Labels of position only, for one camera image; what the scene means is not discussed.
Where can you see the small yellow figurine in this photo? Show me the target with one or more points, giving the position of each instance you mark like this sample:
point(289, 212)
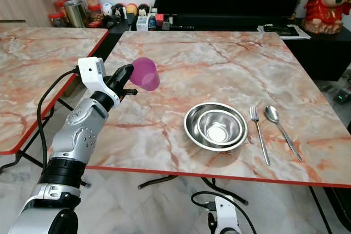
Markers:
point(131, 9)

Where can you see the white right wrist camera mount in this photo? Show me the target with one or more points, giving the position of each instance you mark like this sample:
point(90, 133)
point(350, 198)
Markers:
point(226, 212)

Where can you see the small blue bottle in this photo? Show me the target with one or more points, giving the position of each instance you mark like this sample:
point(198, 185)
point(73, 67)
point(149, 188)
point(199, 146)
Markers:
point(152, 23)

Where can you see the small white box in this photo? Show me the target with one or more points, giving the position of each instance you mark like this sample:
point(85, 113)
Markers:
point(141, 23)

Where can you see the steel fork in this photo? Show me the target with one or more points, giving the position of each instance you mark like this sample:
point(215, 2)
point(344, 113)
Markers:
point(254, 114)

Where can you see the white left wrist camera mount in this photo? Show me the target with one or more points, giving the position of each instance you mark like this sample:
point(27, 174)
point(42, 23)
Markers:
point(92, 71)

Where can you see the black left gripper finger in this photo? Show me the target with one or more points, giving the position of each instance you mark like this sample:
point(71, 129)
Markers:
point(130, 90)
point(125, 73)

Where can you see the red and gold statue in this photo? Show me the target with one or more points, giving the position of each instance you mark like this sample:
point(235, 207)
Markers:
point(326, 6)

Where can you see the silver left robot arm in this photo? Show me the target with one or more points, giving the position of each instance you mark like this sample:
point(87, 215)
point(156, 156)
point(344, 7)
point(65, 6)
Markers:
point(79, 135)

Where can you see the steel canister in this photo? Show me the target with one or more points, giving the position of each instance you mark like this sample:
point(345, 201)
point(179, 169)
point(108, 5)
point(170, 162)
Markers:
point(74, 15)

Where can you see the steel spoon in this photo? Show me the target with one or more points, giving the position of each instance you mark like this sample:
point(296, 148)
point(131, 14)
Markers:
point(271, 113)

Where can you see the light wooden cabinet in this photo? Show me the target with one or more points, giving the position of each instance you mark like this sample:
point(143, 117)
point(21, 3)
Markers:
point(24, 6)

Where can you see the large steel bowl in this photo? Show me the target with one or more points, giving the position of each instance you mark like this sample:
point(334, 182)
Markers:
point(191, 129)

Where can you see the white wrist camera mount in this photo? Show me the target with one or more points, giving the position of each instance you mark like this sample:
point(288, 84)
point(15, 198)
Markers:
point(92, 71)
point(226, 212)

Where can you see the small steel bowl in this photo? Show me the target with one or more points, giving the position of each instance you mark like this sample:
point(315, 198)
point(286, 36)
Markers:
point(219, 127)

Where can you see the purple plastic cup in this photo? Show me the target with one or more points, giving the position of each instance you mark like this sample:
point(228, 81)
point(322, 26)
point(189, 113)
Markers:
point(145, 73)

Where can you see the flat black pouch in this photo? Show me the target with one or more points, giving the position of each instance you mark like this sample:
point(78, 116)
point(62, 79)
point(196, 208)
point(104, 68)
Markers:
point(281, 29)

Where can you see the small white figurine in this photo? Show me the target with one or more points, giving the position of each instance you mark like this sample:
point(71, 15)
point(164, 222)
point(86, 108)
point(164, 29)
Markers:
point(107, 10)

